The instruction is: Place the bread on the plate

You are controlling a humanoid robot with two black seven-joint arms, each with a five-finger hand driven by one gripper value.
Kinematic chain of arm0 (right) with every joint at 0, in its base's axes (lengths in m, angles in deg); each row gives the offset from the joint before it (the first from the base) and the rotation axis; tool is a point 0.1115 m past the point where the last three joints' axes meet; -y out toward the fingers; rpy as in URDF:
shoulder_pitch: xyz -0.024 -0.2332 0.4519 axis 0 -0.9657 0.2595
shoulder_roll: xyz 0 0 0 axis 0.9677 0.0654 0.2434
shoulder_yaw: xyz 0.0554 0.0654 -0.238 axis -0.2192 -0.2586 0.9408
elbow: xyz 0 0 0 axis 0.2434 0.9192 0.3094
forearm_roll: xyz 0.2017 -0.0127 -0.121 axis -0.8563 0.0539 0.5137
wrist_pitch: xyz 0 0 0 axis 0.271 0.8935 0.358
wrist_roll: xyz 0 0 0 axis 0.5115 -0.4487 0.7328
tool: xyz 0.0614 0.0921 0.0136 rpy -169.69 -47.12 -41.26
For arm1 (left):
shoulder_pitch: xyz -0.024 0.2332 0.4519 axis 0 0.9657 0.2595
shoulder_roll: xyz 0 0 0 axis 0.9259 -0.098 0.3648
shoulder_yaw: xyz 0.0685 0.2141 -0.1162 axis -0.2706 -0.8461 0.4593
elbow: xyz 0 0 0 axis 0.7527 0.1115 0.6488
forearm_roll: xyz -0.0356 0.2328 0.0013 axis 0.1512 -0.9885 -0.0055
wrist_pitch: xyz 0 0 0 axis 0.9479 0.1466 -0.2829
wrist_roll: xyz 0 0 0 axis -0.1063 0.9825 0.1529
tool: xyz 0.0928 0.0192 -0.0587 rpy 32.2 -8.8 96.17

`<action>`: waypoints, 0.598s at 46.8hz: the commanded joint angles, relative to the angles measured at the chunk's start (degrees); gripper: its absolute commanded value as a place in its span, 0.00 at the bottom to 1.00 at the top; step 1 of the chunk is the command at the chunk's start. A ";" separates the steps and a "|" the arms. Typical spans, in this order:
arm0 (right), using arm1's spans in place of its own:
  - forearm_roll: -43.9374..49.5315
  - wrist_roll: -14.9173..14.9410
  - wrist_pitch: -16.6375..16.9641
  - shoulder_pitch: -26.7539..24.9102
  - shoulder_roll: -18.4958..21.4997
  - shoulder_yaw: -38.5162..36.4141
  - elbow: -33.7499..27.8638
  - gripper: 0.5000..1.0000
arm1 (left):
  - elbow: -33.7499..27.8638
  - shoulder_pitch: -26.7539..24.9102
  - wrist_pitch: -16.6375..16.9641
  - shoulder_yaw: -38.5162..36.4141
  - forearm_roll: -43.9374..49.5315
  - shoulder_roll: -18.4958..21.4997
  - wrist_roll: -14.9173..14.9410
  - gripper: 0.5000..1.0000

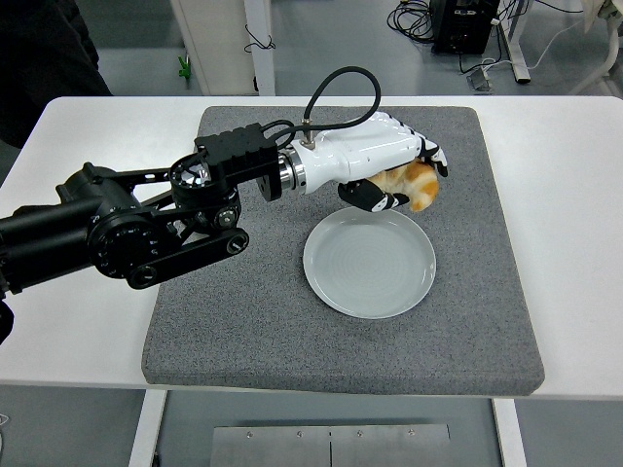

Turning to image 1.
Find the small grey floor box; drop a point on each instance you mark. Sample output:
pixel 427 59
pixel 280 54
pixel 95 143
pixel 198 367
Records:
pixel 481 82

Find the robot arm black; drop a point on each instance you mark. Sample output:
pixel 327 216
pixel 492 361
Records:
pixel 121 238

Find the person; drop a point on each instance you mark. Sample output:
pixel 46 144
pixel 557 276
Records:
pixel 44 63

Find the black computer box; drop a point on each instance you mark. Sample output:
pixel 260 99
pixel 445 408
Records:
pixel 462 26

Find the grey round plate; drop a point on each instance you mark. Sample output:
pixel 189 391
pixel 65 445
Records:
pixel 370 272

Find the grey metal plate with screws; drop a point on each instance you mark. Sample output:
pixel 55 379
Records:
pixel 292 447

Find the grey felt mat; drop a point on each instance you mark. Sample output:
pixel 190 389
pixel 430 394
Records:
pixel 340 350

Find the white table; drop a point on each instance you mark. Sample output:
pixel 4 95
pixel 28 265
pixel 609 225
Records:
pixel 560 194

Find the white chair base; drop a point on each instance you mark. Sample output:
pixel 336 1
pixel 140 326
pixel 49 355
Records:
pixel 611 48

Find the white cabinet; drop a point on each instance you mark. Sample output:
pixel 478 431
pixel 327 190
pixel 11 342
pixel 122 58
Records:
pixel 229 39

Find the white desk leg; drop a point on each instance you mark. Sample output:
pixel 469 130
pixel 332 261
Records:
pixel 518 53

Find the golden croissant bread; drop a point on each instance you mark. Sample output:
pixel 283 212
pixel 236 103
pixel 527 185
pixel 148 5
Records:
pixel 423 187

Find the small green object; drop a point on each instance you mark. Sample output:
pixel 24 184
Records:
pixel 184 68

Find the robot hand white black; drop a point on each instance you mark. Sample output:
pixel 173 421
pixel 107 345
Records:
pixel 370 148

